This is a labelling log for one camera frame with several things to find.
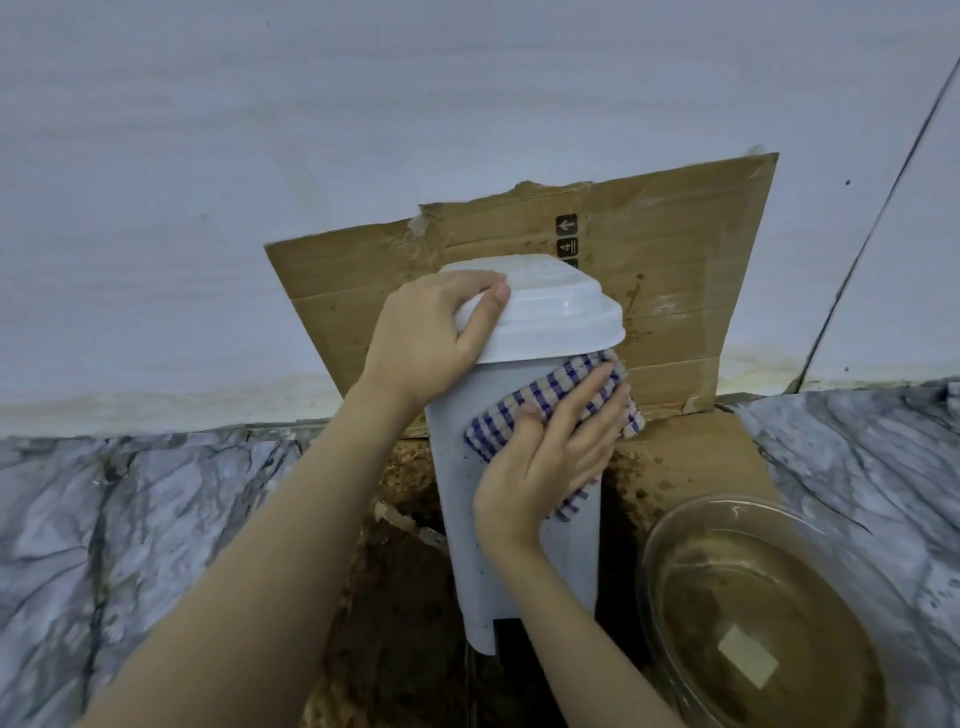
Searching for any blue checkered cloth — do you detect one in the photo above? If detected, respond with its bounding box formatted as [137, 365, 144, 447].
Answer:
[462, 350, 647, 523]

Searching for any clear glass bowl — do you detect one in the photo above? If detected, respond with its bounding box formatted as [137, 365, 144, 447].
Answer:
[635, 493, 915, 728]

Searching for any person's right forearm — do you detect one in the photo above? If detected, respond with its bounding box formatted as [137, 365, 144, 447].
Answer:
[480, 536, 684, 728]

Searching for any person's right hand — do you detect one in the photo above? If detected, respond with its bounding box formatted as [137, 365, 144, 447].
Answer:
[472, 363, 632, 564]

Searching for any person's left hand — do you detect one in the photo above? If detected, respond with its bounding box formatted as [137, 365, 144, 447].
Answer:
[351, 269, 513, 426]

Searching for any white plastic container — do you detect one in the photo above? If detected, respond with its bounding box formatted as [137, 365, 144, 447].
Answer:
[423, 351, 603, 658]

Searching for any person's left forearm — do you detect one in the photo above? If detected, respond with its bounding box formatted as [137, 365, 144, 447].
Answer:
[78, 382, 421, 728]

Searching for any white plastic lid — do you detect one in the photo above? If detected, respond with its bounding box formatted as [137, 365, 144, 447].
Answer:
[438, 254, 627, 367]

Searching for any stained brown cardboard sheet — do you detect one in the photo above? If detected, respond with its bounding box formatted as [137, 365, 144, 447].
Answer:
[264, 152, 781, 728]

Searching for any white square label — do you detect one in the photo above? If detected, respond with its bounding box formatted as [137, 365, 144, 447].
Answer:
[716, 625, 782, 691]

